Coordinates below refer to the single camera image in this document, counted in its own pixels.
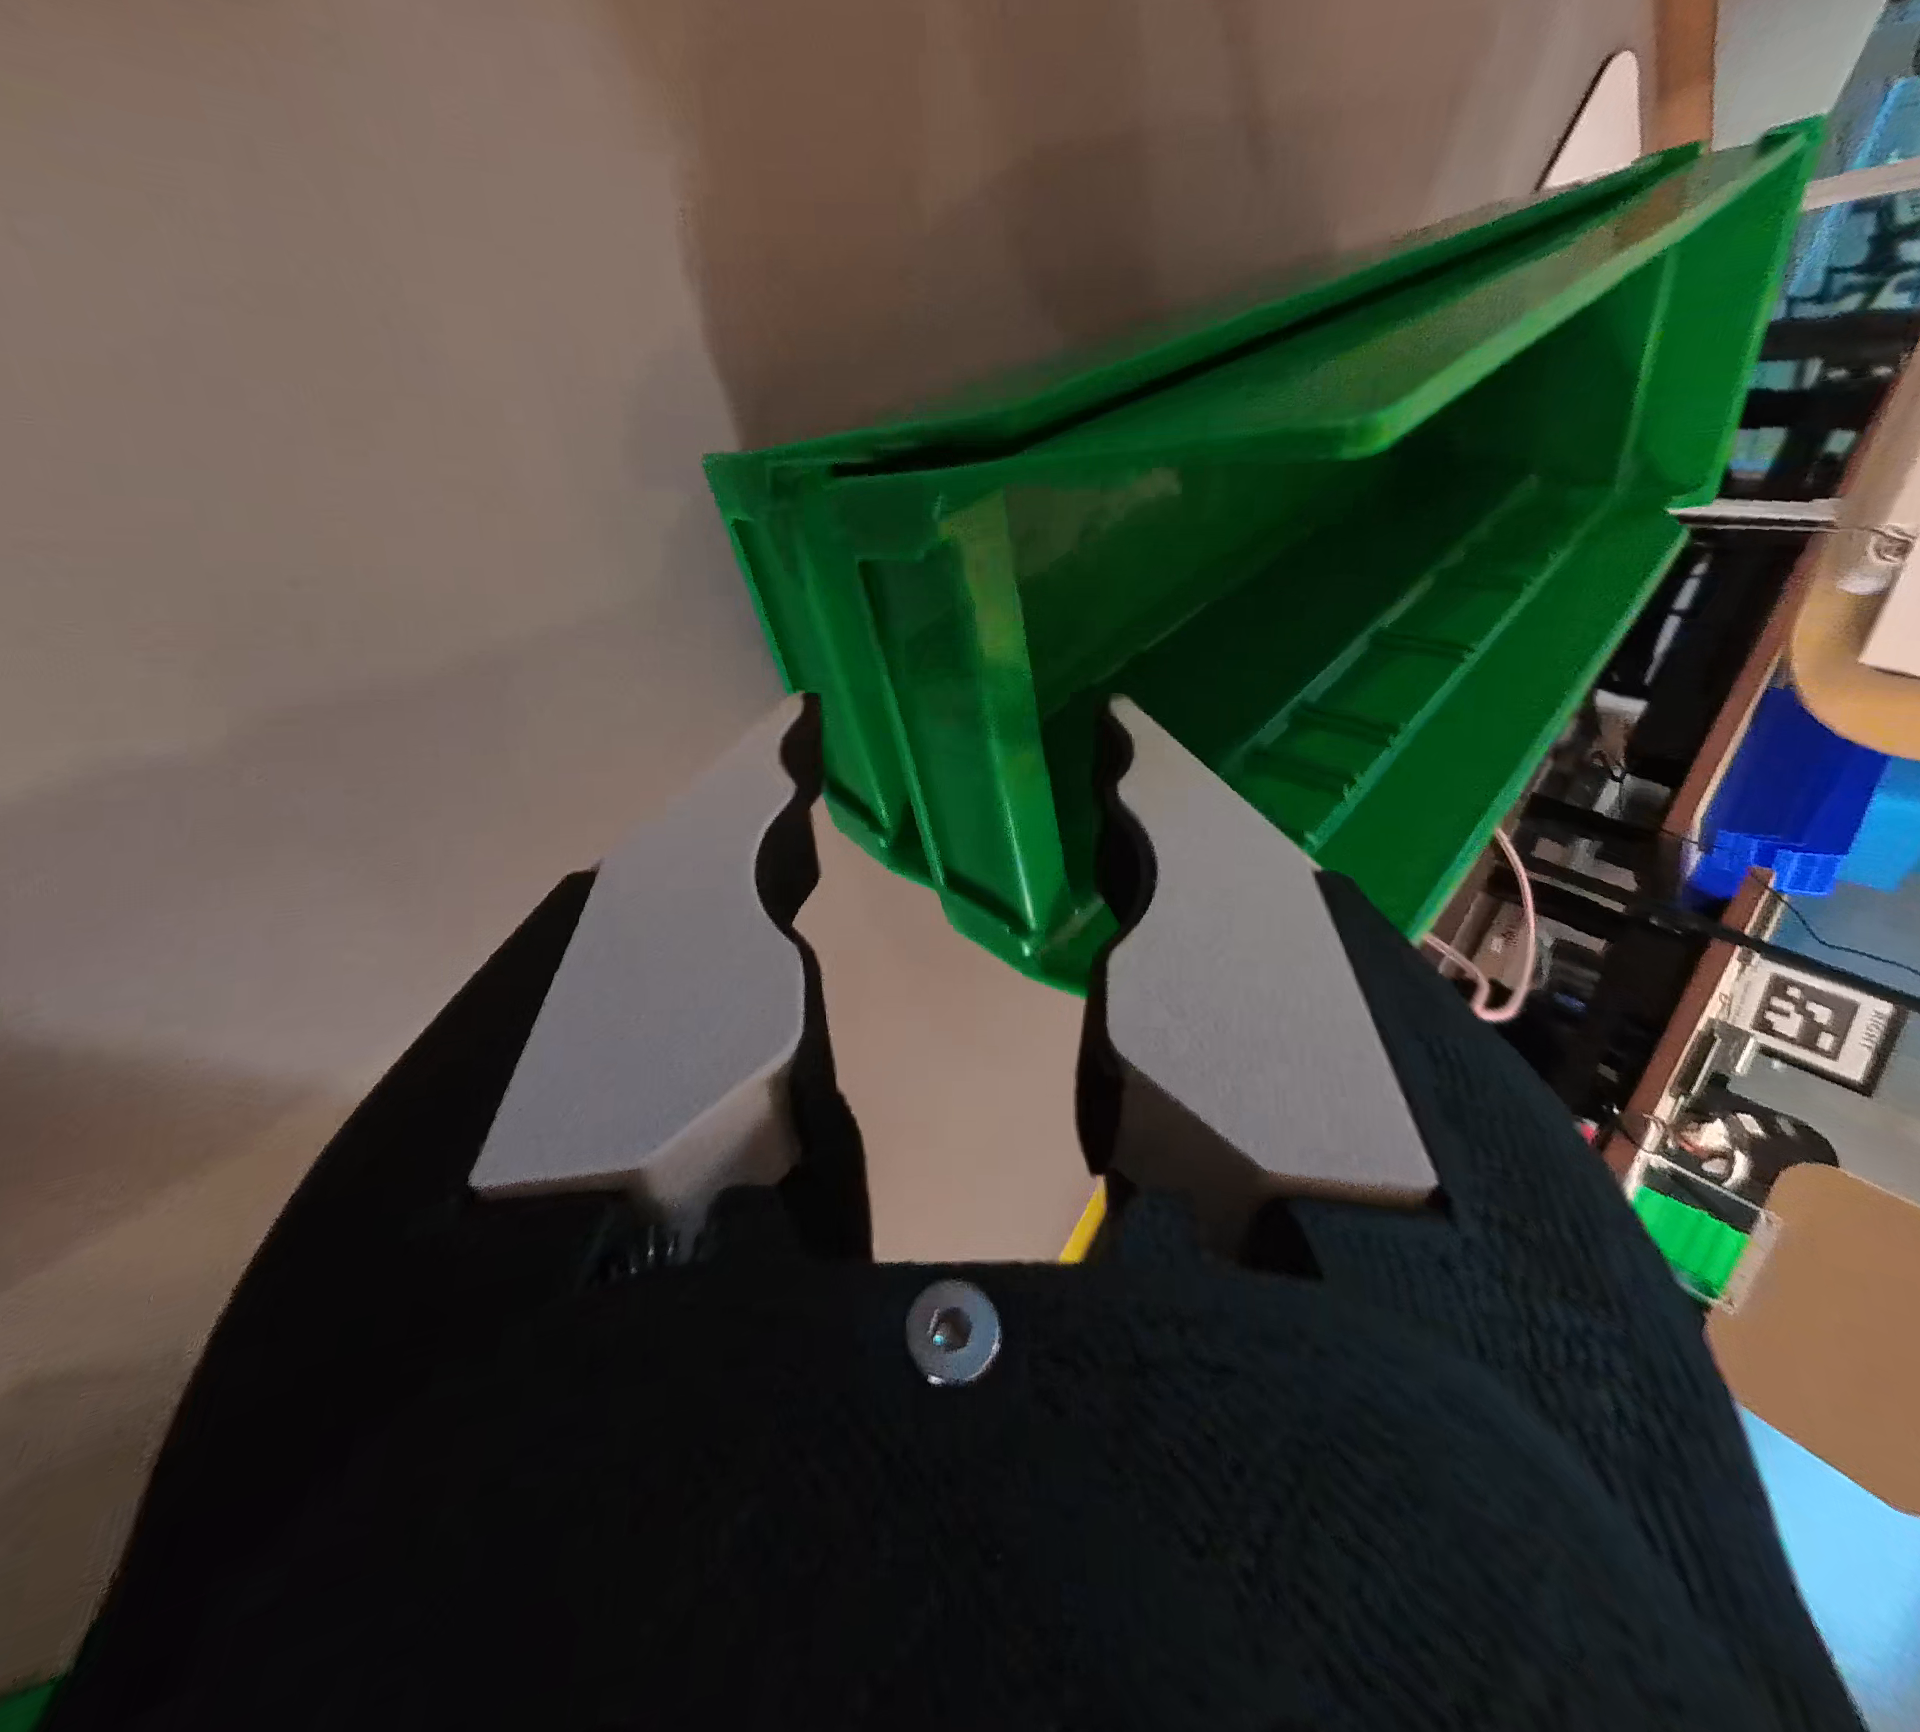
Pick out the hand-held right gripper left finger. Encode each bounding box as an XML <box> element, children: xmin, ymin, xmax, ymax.
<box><xmin>463</xmin><ymin>690</ymin><xmax>829</xmax><ymax>1224</ymax></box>

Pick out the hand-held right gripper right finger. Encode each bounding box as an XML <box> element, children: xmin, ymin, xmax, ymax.
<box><xmin>1075</xmin><ymin>695</ymin><xmax>1442</xmax><ymax>1241</ymax></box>

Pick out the brown wooden table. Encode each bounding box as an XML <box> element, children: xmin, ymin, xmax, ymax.
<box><xmin>1604</xmin><ymin>651</ymin><xmax>1801</xmax><ymax>1172</ymax></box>

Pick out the small green bin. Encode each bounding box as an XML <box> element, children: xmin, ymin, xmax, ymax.
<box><xmin>1631</xmin><ymin>1180</ymin><xmax>1760</xmax><ymax>1301</ymax></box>

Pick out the black white fiducial tag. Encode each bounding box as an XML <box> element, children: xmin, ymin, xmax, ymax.
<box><xmin>1744</xmin><ymin>957</ymin><xmax>1904</xmax><ymax>1099</ymax></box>

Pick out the blue plastic bin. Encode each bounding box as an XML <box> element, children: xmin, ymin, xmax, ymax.
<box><xmin>1676</xmin><ymin>678</ymin><xmax>1896</xmax><ymax>897</ymax></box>

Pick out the brown cardboard piece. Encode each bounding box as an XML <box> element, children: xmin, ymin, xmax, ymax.
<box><xmin>1706</xmin><ymin>1162</ymin><xmax>1920</xmax><ymax>1516</ymax></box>

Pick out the white instruction sheet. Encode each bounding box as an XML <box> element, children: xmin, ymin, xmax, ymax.
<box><xmin>1856</xmin><ymin>515</ymin><xmax>1920</xmax><ymax>680</ymax></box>

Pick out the pink cable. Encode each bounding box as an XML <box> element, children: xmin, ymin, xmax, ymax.
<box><xmin>1423</xmin><ymin>824</ymin><xmax>1540</xmax><ymax>1024</ymax></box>

